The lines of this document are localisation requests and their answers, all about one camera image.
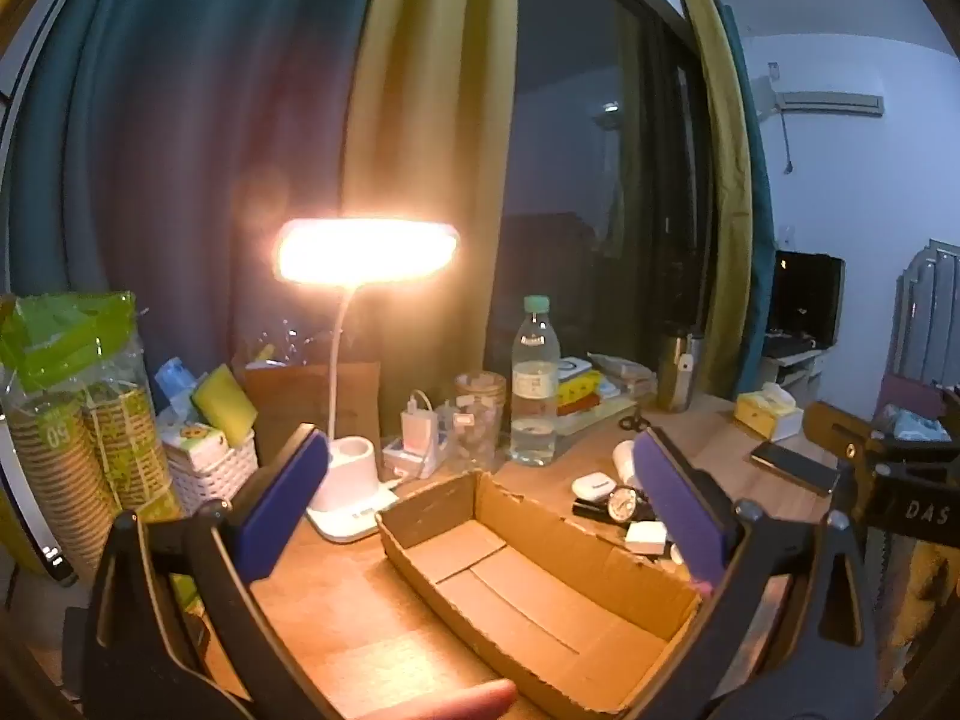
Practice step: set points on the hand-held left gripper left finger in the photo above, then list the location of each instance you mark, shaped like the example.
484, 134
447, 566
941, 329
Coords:
285, 502

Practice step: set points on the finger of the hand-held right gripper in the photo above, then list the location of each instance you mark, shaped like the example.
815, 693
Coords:
832, 431

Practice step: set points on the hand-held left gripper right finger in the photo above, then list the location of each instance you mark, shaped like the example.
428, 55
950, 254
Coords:
675, 510

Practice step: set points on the small white adapter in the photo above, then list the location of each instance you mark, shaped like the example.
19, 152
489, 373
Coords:
645, 535

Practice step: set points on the white pill bottle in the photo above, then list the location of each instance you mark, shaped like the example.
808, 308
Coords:
622, 461

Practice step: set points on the white earbuds case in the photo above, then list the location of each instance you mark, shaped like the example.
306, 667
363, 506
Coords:
594, 486

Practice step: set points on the cardboard box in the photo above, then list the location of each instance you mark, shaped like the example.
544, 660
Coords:
525, 600

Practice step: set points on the person's left hand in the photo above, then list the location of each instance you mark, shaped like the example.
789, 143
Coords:
450, 705

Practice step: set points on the black smartphone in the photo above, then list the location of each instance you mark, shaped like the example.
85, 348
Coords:
795, 465

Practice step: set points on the white desk lamp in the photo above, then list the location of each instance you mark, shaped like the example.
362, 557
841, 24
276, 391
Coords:
352, 487

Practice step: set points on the white woven plastic basket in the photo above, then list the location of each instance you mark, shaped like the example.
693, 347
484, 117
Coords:
214, 480

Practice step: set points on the white television stand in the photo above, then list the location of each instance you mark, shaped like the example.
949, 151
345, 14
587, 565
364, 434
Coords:
787, 371

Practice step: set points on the yellow tissue box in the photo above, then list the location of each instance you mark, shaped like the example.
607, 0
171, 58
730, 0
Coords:
757, 412

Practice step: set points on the small white carton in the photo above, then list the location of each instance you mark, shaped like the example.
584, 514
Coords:
191, 439

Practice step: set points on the stack of papers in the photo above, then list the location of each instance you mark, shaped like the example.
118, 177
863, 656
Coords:
600, 420

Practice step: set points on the yellow-green sponge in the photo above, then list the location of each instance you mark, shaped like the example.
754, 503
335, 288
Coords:
225, 401

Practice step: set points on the white power strip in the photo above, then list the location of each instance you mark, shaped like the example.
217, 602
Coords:
409, 465

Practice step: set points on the stainless steel tumbler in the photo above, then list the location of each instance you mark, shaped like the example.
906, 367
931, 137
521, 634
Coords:
675, 375

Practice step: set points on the red book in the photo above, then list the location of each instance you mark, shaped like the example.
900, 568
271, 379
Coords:
577, 408

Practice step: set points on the black television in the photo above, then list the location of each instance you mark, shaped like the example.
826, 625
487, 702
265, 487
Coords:
806, 292

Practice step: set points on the white paper packets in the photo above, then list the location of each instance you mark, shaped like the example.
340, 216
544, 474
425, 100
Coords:
622, 371

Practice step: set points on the grey metal rack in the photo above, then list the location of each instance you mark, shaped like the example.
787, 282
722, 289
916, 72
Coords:
926, 315

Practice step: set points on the yellow wet wipes pack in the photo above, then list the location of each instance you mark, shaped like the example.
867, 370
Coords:
581, 388

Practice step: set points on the blue tissue pack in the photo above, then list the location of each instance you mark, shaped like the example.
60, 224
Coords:
174, 382

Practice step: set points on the clear plastic water bottle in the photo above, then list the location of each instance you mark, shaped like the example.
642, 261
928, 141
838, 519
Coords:
534, 390

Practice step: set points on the teal curtain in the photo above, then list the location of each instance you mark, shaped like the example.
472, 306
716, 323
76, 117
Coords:
150, 127
759, 240

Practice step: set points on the glass jar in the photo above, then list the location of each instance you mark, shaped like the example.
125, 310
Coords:
480, 420

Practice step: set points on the pack of paper cups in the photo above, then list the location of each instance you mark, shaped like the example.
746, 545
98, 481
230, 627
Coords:
75, 450

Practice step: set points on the yellow curtain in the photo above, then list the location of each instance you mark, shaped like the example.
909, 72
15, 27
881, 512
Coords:
724, 165
427, 90

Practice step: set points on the white air conditioner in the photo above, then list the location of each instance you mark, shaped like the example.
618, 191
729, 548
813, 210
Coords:
825, 101

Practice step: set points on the dark glass window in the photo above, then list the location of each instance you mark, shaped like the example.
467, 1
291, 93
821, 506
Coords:
577, 165

